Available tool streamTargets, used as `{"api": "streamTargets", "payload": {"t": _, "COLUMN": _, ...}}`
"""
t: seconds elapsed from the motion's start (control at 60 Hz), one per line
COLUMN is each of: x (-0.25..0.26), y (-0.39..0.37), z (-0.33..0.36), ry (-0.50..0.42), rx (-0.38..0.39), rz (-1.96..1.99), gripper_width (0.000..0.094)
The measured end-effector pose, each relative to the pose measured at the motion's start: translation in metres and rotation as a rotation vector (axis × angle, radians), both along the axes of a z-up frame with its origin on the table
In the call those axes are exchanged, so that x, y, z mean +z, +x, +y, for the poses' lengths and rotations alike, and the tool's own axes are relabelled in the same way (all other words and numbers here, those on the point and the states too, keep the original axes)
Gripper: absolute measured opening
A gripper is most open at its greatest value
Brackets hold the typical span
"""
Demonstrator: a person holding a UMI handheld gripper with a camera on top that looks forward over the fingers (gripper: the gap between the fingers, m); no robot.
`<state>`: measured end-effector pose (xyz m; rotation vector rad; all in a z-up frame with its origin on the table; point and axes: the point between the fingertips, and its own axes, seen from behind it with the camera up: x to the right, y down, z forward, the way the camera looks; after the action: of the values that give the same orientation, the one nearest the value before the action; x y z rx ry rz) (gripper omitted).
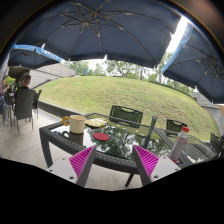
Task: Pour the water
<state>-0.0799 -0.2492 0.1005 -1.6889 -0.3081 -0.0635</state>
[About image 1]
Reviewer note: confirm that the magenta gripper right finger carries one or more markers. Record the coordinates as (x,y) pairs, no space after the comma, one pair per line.
(151,167)

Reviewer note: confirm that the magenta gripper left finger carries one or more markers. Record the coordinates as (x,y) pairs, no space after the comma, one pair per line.
(76,168)

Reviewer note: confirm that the red round coaster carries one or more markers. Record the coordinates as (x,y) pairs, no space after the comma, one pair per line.
(101,136)

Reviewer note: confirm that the black wicker glass table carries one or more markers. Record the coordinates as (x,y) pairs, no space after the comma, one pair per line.
(116,152)

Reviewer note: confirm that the white bottle red cap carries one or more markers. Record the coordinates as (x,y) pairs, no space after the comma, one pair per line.
(179,144)

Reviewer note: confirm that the yellow plate with food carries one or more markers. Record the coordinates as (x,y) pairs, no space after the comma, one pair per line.
(96,122)

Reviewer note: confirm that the black umbrella pole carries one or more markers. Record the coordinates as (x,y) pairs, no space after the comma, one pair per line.
(152,125)

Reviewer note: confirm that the black chair behind table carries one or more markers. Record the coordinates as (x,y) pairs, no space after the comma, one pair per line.
(120,113)

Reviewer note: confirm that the black chair far right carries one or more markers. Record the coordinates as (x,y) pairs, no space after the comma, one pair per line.
(217,144)

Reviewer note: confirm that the grey chair at left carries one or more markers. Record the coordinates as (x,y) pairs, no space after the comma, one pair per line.
(23,105)

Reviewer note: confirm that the seated person dark shirt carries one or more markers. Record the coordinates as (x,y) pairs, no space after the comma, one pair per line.
(25,85)

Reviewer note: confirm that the person at far left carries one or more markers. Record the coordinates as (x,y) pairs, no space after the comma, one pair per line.
(3,106)

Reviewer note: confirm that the navy umbrella right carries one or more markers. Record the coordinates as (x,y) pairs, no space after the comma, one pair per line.
(196,63)

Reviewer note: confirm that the navy umbrella left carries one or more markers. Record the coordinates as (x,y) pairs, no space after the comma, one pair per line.
(32,57)

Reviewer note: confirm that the large navy umbrella centre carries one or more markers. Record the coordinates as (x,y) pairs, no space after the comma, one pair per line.
(134,31)

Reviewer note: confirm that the cream mug yellow handle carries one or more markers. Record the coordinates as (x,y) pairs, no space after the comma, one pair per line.
(75,122)

